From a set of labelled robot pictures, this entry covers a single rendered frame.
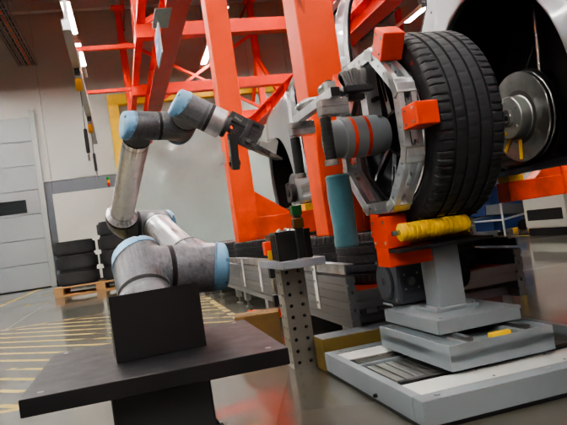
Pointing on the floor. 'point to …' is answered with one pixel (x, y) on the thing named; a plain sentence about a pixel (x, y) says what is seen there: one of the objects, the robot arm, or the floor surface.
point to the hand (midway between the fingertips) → (278, 159)
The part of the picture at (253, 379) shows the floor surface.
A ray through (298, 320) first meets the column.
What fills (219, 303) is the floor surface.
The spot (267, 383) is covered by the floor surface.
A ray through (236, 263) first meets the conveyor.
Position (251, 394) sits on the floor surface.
